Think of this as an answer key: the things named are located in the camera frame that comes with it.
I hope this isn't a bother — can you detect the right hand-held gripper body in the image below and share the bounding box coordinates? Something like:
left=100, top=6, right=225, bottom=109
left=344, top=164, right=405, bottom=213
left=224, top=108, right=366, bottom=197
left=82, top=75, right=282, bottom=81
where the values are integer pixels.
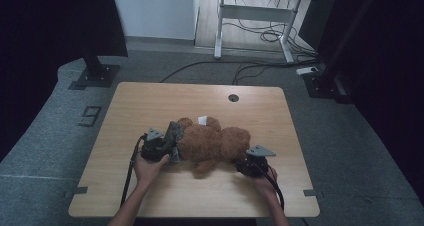
left=234, top=144, right=277, bottom=179

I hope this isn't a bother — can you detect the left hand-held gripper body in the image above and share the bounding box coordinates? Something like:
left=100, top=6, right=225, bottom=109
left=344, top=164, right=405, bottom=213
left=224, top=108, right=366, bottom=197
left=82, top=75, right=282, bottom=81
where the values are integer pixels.
left=140, top=127, right=175, bottom=164

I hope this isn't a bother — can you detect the grey cloth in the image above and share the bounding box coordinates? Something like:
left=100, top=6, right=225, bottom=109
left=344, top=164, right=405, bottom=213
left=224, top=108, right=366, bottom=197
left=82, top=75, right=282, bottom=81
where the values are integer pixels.
left=161, top=120, right=187, bottom=164

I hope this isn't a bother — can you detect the brown teddy bear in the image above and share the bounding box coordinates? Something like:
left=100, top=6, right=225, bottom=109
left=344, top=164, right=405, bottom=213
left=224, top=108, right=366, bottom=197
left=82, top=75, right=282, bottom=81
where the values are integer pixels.
left=175, top=115, right=252, bottom=180

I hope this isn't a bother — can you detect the person's right hand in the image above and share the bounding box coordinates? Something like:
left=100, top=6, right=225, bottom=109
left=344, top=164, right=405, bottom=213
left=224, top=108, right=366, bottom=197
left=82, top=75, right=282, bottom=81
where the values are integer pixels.
left=249, top=165, right=280, bottom=201

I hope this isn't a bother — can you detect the person's left hand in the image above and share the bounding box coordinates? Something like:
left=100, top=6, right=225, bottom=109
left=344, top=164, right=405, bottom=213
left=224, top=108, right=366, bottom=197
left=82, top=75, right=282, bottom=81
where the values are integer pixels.
left=133, top=151, right=172, bottom=191

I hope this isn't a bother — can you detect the grey tape strip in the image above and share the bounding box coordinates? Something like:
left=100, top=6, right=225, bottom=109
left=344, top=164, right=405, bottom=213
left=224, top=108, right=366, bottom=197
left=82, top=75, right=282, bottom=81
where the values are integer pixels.
left=64, top=185, right=89, bottom=198

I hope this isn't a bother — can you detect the black metal stand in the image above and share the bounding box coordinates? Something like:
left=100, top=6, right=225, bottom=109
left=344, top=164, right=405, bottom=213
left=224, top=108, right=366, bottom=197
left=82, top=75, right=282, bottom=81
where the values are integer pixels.
left=73, top=40, right=122, bottom=89
left=301, top=0, right=384, bottom=104

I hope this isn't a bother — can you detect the white power strip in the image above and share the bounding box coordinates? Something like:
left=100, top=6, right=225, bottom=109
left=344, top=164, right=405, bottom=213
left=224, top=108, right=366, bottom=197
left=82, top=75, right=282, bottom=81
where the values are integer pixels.
left=295, top=65, right=320, bottom=76

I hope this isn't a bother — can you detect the black curtain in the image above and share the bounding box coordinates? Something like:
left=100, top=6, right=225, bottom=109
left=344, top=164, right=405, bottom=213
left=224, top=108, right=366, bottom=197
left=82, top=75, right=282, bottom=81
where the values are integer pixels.
left=316, top=0, right=424, bottom=205
left=0, top=0, right=129, bottom=162

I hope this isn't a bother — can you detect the right hand-held gripper cable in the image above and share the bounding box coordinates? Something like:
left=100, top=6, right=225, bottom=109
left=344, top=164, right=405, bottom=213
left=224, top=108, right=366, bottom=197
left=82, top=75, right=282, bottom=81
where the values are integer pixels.
left=255, top=163, right=286, bottom=211

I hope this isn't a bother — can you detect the hand-held gripper cable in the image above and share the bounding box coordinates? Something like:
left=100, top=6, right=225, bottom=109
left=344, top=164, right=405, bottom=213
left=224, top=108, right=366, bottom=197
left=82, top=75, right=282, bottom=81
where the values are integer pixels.
left=255, top=163, right=286, bottom=211
left=119, top=133, right=148, bottom=208

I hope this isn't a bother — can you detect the left hand-held gripper cable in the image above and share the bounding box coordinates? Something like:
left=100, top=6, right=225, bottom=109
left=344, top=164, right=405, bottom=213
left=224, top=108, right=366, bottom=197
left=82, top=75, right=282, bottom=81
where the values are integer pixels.
left=119, top=133, right=148, bottom=208

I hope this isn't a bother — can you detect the long black floor cable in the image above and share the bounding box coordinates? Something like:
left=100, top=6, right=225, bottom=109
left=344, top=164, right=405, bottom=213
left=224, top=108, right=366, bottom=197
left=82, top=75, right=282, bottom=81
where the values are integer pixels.
left=158, top=59, right=322, bottom=85

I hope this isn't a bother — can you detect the tangle of black cables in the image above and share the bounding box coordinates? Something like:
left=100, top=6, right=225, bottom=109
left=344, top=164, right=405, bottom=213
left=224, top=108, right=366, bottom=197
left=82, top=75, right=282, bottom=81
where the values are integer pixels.
left=222, top=17, right=318, bottom=59

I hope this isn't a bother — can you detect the white desk frame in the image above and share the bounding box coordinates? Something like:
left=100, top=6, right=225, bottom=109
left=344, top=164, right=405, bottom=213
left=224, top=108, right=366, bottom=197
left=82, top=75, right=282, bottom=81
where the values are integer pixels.
left=213, top=0, right=338, bottom=65

